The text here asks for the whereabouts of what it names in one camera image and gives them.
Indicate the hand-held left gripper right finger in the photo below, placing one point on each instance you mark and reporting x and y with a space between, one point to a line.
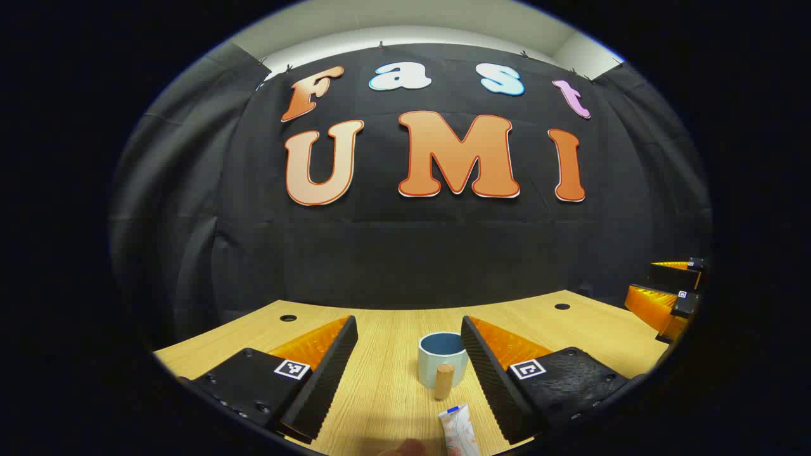
491 386

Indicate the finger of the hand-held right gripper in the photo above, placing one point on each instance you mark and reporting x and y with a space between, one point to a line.
652 310
671 275

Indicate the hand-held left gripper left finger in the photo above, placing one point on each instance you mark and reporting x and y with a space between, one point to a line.
323 386

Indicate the white toothpaste tube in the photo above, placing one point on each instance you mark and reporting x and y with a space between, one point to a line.
457 430

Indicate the wooden desktop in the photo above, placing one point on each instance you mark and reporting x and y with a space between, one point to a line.
393 380

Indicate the black backdrop cloth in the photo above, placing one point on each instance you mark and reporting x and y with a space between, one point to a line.
443 253

